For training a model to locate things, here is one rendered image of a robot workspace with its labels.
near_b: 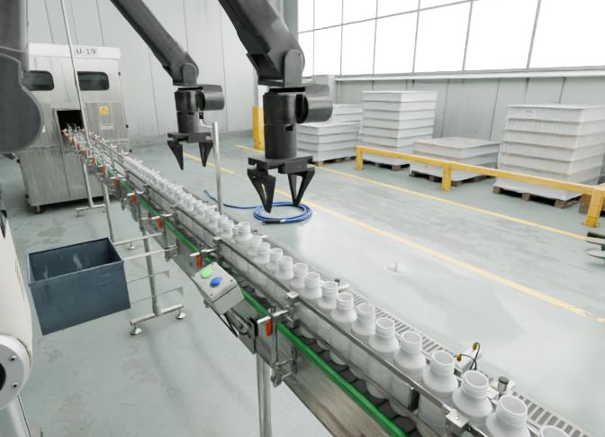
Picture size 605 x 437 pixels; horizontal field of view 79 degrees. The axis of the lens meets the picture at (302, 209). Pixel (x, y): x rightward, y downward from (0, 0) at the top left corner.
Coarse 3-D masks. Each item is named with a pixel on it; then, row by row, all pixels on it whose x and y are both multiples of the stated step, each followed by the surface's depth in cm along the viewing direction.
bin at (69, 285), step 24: (96, 240) 168; (48, 264) 159; (72, 264) 164; (96, 264) 171; (120, 264) 147; (48, 288) 134; (72, 288) 139; (96, 288) 144; (120, 288) 150; (48, 312) 136; (72, 312) 141; (96, 312) 146
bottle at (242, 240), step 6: (240, 228) 116; (246, 228) 116; (240, 234) 117; (246, 234) 117; (240, 240) 116; (246, 240) 116; (240, 246) 117; (246, 246) 117; (240, 252) 117; (246, 252) 117; (240, 258) 118; (240, 264) 119; (246, 264) 118; (240, 270) 120; (246, 270) 119
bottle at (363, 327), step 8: (360, 304) 79; (368, 304) 79; (360, 312) 77; (368, 312) 80; (360, 320) 77; (368, 320) 77; (352, 328) 79; (360, 328) 77; (368, 328) 77; (360, 336) 77; (368, 336) 77; (352, 344) 79; (352, 352) 80; (360, 352) 78; (352, 360) 80; (360, 360) 79; (360, 368) 79
